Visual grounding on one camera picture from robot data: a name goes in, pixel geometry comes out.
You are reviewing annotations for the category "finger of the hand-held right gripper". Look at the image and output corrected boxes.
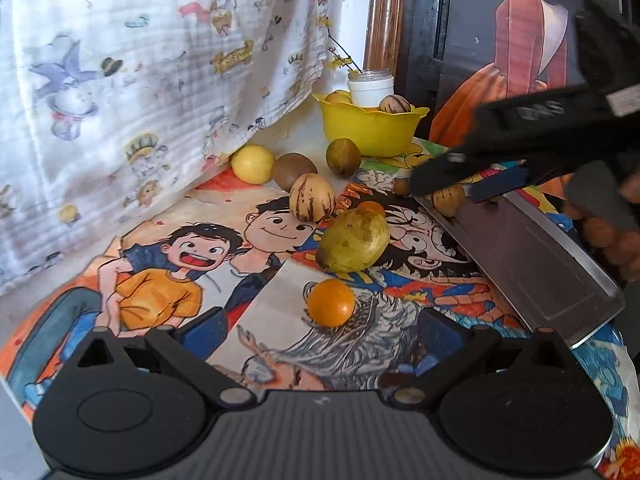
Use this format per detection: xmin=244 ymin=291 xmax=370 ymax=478
xmin=466 ymin=164 xmax=532 ymax=207
xmin=409 ymin=149 xmax=483 ymax=197

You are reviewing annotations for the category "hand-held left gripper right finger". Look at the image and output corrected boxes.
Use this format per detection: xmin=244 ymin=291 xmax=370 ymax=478
xmin=391 ymin=308 xmax=562 ymax=406

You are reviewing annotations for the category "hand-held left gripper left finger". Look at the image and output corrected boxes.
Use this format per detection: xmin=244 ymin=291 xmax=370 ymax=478
xmin=75 ymin=306 xmax=258 ymax=409

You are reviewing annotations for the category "yellow plastic bowl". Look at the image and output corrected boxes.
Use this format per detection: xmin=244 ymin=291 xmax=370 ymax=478
xmin=312 ymin=91 xmax=431 ymax=158

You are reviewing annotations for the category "orange round fruit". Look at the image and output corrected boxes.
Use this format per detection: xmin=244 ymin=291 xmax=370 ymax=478
xmin=306 ymin=279 xmax=357 ymax=328

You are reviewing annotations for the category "person's right hand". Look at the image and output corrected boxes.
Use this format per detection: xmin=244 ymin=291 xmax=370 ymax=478
xmin=566 ymin=204 xmax=640 ymax=282

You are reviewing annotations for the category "yellow bear drawing sheet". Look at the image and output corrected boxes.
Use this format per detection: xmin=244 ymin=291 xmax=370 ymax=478
xmin=360 ymin=137 xmax=526 ymax=182

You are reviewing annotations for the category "grey haired figure drawing sheet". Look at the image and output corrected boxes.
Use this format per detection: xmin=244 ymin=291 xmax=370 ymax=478
xmin=207 ymin=259 xmax=432 ymax=392

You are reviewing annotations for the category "cartoon boys drawing sheet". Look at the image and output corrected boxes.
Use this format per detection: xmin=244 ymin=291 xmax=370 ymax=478
xmin=0 ymin=167 xmax=351 ymax=406

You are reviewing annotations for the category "brown-green round fruit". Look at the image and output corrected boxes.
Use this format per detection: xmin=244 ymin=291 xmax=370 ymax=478
xmin=326 ymin=138 xmax=362 ymax=178

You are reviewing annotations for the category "white plastic jar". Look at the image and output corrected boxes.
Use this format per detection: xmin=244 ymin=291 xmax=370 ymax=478
xmin=347 ymin=69 xmax=395 ymax=109

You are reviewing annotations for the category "green-yellow mango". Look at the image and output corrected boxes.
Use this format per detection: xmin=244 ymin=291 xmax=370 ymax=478
xmin=315 ymin=208 xmax=391 ymax=274

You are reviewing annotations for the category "large striped pepino melon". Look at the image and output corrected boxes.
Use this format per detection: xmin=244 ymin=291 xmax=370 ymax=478
xmin=289 ymin=173 xmax=337 ymax=223

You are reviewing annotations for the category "black panel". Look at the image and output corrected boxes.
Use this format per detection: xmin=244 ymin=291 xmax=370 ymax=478
xmin=399 ymin=0 xmax=501 ymax=111

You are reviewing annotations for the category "brown kiwi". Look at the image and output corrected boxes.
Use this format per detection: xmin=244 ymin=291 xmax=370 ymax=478
xmin=272 ymin=152 xmax=319 ymax=193

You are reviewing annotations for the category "yellow flower twig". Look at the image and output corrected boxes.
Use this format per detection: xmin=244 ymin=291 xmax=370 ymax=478
xmin=320 ymin=15 xmax=364 ymax=79

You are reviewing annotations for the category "yellow lemon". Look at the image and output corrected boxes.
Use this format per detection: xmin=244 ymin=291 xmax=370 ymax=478
xmin=230 ymin=144 xmax=276 ymax=185

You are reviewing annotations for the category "white cartoon printed blanket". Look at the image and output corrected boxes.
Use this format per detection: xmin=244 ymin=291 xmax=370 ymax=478
xmin=0 ymin=0 xmax=382 ymax=297

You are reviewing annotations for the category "wall poster with orange skirt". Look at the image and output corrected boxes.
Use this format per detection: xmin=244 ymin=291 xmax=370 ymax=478
xmin=429 ymin=0 xmax=637 ymax=202

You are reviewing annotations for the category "brown wooden frame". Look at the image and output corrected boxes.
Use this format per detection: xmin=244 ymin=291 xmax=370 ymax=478
xmin=364 ymin=0 xmax=409 ymax=97

